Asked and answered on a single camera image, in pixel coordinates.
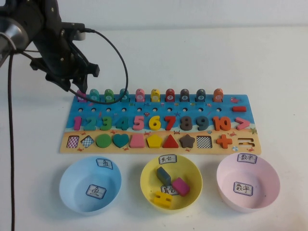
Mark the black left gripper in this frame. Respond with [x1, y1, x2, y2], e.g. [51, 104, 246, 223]
[29, 0, 101, 94]

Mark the magenta fish piece number one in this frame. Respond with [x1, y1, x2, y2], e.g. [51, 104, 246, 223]
[76, 90, 87, 103]

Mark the teal fish piece number two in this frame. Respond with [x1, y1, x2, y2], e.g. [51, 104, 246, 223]
[89, 88, 100, 103]

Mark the green fish piece number three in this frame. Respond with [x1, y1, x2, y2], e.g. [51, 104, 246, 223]
[103, 88, 115, 103]

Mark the dark teal fish piece four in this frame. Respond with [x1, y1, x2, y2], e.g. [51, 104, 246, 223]
[119, 88, 130, 103]

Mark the green circle piece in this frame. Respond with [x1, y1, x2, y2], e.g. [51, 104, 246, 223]
[95, 134, 112, 148]

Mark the pink fish piece number five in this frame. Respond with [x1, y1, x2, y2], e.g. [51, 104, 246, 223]
[135, 88, 146, 103]

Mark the teal heart piece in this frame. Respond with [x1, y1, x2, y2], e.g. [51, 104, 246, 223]
[112, 134, 130, 148]

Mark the colourful wooden puzzle board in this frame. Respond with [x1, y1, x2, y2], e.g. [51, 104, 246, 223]
[58, 94, 262, 155]

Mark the yellow fish piece number six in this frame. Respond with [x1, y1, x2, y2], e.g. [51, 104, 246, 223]
[150, 88, 161, 103]

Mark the pink trapezoid piece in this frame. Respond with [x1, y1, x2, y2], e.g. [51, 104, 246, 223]
[129, 134, 146, 149]

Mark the red fish piece number seven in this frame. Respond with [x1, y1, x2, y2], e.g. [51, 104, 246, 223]
[165, 88, 176, 103]

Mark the yellow pentagon piece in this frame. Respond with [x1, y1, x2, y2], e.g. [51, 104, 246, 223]
[147, 134, 163, 149]

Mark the light blue plastic bowl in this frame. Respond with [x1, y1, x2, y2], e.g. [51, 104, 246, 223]
[59, 155, 122, 216]

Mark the brown fish piece number eight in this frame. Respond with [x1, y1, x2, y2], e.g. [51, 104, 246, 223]
[180, 88, 191, 103]

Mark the red triangle piece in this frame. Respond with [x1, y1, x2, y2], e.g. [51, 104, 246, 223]
[162, 134, 180, 149]

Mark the slate grey block piece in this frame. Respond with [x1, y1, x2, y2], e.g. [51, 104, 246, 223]
[156, 167, 172, 184]

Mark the brown star piece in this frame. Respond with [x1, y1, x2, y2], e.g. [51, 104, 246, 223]
[179, 134, 196, 149]

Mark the slate fish piece number nine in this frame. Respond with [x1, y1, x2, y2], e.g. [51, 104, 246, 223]
[196, 89, 207, 103]

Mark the yellow equals sign piece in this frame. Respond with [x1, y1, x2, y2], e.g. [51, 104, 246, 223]
[153, 191, 174, 207]

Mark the orange fish piece number ten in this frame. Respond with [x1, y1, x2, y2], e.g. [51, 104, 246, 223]
[213, 88, 224, 103]

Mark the magenta rectangle piece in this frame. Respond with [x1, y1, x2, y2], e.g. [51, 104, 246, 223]
[171, 177, 191, 197]

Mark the yellow plastic bowl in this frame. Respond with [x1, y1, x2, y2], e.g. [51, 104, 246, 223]
[140, 154, 203, 215]

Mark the orange plus sign piece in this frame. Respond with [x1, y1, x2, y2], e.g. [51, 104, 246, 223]
[216, 134, 233, 149]

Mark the pink greater-than sign piece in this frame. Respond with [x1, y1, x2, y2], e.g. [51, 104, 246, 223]
[235, 117, 251, 131]

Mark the pink plastic bowl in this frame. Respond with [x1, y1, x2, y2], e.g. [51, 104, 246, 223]
[216, 153, 281, 214]

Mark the teal wooden digit two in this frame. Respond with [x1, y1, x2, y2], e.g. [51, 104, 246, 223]
[82, 115, 97, 131]

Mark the green wooden digit three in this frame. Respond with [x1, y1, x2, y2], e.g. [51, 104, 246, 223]
[100, 116, 113, 131]

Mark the dark teal wooden digit four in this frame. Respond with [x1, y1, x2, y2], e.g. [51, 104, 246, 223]
[115, 116, 130, 131]

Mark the pink wooden digit five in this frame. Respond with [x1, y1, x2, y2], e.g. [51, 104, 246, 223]
[132, 115, 145, 132]

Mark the yellow wooden digit six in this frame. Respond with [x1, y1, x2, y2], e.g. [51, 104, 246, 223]
[148, 115, 162, 131]

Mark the red wooden digit seven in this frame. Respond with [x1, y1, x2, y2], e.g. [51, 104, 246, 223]
[164, 116, 180, 131]

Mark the brown wooden digit eight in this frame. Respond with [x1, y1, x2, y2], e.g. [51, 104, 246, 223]
[180, 116, 195, 132]

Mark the slate wooden digit nine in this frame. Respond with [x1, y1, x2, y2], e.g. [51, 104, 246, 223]
[196, 116, 210, 132]

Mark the orange wooden number ten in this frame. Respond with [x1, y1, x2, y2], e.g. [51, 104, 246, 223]
[212, 116, 232, 132]

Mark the thin black camera cable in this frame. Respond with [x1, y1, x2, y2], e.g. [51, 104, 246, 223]
[68, 27, 129, 105]

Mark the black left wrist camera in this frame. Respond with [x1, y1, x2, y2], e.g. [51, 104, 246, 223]
[63, 22, 87, 41]

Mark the dark braided cable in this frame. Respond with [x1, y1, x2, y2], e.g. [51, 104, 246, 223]
[7, 47, 19, 231]

